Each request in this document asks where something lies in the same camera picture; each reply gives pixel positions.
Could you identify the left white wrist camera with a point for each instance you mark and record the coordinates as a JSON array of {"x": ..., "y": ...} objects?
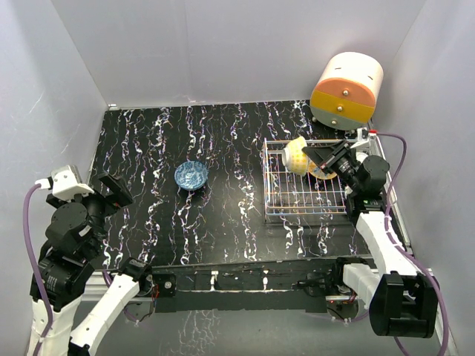
[{"x": 65, "y": 183}]

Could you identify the blue patterned bowl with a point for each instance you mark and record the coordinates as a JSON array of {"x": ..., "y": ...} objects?
[{"x": 191, "y": 175}]

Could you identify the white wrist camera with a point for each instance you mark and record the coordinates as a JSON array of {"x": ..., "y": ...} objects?
[
  {"x": 363, "y": 139},
  {"x": 65, "y": 183}
]

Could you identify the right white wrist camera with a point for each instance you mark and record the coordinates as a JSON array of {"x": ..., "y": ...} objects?
[{"x": 363, "y": 139}]

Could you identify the orange blue ornate bowl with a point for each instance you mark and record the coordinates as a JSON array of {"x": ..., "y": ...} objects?
[{"x": 316, "y": 172}]

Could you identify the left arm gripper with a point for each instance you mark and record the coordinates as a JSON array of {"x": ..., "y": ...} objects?
[{"x": 120, "y": 196}]

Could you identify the white wire dish rack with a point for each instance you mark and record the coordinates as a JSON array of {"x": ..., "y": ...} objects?
[{"x": 286, "y": 193}]

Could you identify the round pastel drawer cabinet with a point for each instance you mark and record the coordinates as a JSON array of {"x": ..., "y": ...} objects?
[{"x": 346, "y": 94}]

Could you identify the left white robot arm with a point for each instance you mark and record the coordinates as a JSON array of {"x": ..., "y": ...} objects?
[{"x": 63, "y": 267}]

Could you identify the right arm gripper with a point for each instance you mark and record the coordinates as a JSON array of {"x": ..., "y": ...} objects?
[{"x": 327, "y": 156}]

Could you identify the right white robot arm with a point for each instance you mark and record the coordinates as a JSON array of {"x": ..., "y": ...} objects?
[{"x": 401, "y": 300}]

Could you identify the yellow blue mandala bowl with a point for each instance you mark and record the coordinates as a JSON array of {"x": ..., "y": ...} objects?
[{"x": 293, "y": 157}]

